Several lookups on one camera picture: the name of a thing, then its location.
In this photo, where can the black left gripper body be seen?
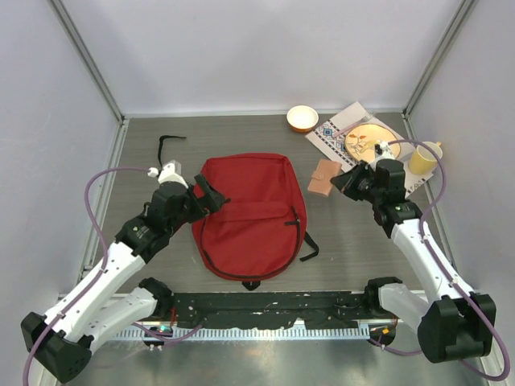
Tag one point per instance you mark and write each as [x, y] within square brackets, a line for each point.
[191, 212]

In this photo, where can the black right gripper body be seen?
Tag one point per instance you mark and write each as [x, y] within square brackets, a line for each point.
[371, 193]

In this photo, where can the brown leather wallet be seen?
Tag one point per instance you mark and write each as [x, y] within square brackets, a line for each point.
[320, 182]

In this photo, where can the red student backpack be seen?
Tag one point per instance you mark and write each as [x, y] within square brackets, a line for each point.
[259, 231]

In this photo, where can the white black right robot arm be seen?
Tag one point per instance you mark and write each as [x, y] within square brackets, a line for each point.
[451, 322]

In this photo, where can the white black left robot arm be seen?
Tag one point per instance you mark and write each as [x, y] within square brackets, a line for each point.
[64, 338]

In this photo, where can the yellow mug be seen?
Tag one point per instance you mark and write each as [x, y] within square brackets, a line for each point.
[425, 158]

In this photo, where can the yellow bird plate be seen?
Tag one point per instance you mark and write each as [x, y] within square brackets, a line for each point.
[359, 141]

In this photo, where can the patterned white placemat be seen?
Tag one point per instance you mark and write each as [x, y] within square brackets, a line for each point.
[333, 148]

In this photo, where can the white orange bowl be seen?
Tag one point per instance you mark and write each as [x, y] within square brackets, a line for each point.
[302, 118]

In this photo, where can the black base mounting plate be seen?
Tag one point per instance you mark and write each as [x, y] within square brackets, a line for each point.
[272, 310]

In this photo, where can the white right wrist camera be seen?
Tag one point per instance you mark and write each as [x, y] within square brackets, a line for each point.
[383, 150]

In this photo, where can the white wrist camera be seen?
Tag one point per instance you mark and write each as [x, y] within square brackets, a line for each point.
[383, 150]
[169, 173]

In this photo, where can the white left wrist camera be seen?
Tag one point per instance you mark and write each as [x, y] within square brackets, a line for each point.
[169, 173]

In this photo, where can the pink handled fork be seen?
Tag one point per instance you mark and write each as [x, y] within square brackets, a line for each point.
[367, 117]

